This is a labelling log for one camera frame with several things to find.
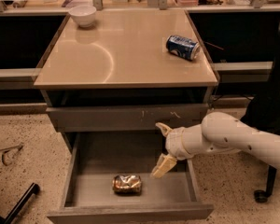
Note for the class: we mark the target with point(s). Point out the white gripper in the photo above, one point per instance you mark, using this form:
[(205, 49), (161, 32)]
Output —
[(174, 145)]

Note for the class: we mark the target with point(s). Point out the crushed orange soda can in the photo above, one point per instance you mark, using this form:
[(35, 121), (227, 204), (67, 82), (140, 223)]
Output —
[(127, 184)]

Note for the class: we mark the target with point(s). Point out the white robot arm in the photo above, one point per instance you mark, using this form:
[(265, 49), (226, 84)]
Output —
[(219, 133)]

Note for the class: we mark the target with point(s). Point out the open grey middle drawer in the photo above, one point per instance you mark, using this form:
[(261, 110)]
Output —
[(110, 182)]

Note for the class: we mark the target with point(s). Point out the grey drawer cabinet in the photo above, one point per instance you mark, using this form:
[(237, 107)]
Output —
[(122, 60)]

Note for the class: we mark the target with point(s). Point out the blue soda can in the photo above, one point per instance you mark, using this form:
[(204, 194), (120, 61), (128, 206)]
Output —
[(182, 47)]

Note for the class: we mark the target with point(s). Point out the closed grey top drawer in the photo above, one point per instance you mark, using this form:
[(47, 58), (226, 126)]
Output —
[(124, 117)]

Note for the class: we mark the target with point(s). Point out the black office chair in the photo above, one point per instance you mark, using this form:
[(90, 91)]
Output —
[(263, 113)]

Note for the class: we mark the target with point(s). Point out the white bowl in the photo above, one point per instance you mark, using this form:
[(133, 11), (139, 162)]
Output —
[(83, 16)]

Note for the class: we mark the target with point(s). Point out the black chair leg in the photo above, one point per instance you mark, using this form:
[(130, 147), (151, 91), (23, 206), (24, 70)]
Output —
[(32, 190)]

